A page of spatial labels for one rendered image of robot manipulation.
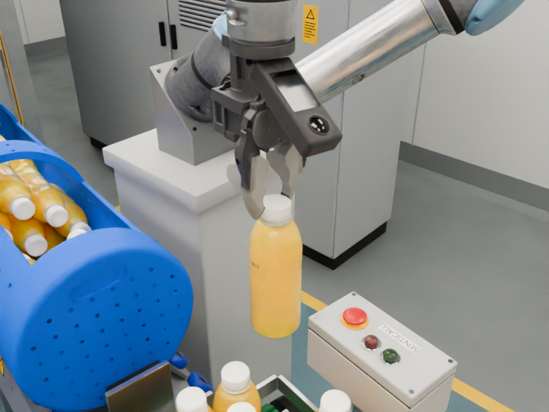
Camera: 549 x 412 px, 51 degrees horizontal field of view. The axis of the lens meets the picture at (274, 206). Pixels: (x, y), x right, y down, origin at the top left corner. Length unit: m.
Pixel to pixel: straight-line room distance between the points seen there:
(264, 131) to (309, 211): 2.05
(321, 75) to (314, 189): 1.62
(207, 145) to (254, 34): 0.63
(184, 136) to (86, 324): 0.48
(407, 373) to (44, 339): 0.49
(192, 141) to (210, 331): 0.43
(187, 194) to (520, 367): 1.73
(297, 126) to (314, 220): 2.11
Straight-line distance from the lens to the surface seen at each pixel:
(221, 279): 1.27
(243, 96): 0.65
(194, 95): 1.16
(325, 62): 1.00
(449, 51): 3.50
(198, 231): 1.16
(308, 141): 0.56
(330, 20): 2.29
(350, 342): 0.85
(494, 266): 3.01
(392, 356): 0.82
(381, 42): 0.98
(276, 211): 0.68
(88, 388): 0.94
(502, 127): 3.47
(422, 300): 2.69
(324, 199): 2.57
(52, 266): 0.83
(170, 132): 1.23
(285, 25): 0.60
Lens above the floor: 1.69
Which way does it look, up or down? 31 degrees down
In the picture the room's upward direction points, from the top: straight up
